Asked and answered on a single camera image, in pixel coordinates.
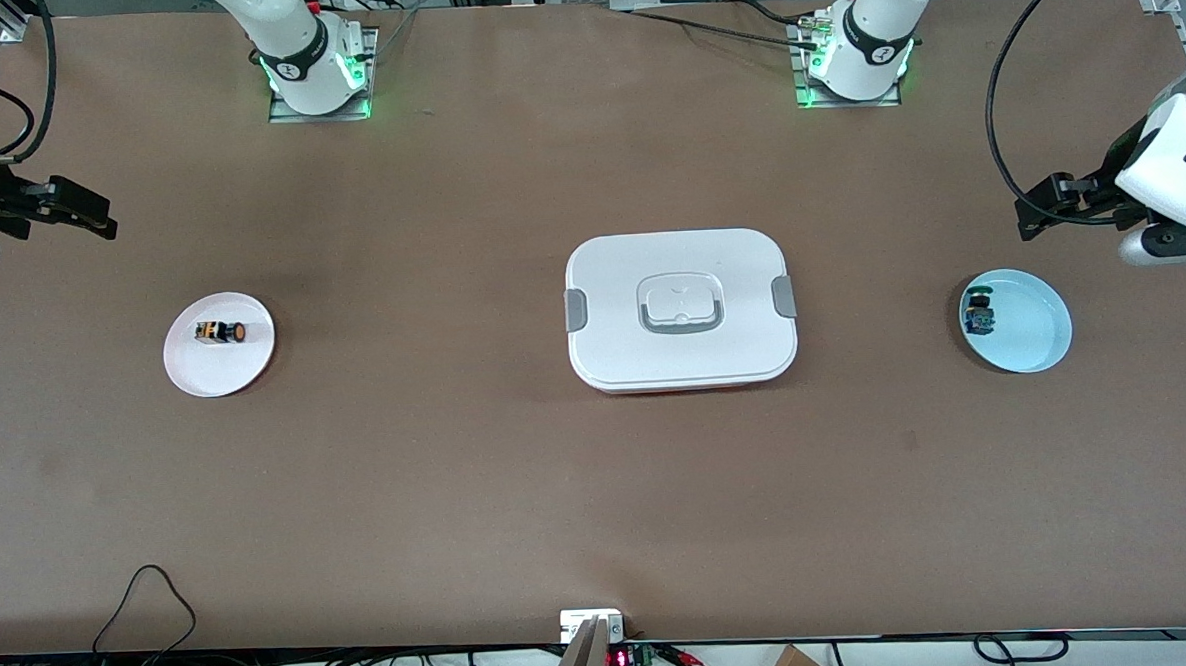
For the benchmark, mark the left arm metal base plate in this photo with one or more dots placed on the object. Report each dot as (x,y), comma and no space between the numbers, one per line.
(800,74)

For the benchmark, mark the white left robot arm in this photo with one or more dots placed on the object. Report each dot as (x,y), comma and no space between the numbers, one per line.
(875,30)

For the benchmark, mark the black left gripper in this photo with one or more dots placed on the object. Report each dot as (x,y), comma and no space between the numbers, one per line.
(1105,199)

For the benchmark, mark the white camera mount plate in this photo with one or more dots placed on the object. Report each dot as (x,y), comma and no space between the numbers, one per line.
(576,624)

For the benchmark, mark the red digit display module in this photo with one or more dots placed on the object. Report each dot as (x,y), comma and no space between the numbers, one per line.
(619,659)

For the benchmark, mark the pink round plate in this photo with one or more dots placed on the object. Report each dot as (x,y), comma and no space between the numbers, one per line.
(219,374)

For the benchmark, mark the green push button switch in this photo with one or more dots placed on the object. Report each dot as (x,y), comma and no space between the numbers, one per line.
(978,316)

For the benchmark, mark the white lunch box grey clips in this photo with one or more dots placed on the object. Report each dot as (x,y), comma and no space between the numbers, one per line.
(680,269)

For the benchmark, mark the light blue round plate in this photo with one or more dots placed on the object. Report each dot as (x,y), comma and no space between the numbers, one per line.
(1033,324)

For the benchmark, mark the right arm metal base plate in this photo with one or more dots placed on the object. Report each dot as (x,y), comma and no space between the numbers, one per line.
(288,116)

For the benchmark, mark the orange push button switch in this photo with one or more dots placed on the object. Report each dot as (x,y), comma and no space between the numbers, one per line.
(218,334)

